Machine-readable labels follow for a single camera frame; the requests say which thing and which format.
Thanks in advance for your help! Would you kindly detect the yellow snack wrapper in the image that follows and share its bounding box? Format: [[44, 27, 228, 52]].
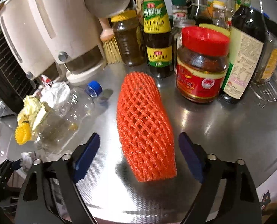
[[17, 96, 51, 131]]

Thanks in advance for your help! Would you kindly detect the dark soy sauce bottle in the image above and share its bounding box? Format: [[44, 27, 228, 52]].
[[220, 0, 267, 104]]

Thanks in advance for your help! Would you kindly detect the left white grain dispenser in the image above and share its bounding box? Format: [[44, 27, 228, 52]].
[[0, 0, 60, 80]]

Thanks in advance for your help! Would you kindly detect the yellow lid oil jar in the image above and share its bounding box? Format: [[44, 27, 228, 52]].
[[111, 9, 146, 66]]

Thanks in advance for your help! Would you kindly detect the small straw brush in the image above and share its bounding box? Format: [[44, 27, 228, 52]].
[[99, 18, 122, 64]]

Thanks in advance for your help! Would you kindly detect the black toaster oven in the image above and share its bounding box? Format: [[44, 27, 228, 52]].
[[0, 26, 39, 114]]

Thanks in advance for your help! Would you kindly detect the green yellow label sauce bottle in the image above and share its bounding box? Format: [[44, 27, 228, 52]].
[[143, 0, 173, 78]]

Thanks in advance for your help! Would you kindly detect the yellow foam fruit net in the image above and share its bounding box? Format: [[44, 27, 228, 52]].
[[15, 122, 32, 145]]

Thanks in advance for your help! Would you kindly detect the white tissue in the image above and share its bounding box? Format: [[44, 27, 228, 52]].
[[40, 82, 70, 108]]

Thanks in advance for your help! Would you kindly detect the red white small wrapper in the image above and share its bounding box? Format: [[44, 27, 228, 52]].
[[40, 75, 53, 87]]

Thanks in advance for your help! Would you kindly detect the red lid chili sauce jar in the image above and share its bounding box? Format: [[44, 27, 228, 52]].
[[176, 26, 229, 104]]

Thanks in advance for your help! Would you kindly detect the orange foam fruit net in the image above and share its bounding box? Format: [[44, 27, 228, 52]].
[[116, 72, 177, 182]]

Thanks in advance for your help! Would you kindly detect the small glass spice shaker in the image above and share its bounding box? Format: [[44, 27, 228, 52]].
[[171, 0, 188, 21]]

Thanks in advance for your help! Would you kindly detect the clear plastic water bottle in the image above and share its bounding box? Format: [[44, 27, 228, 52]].
[[33, 81, 103, 155]]

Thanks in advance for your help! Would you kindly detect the black lid spice jar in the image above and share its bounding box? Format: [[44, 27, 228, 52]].
[[254, 18, 277, 85]]

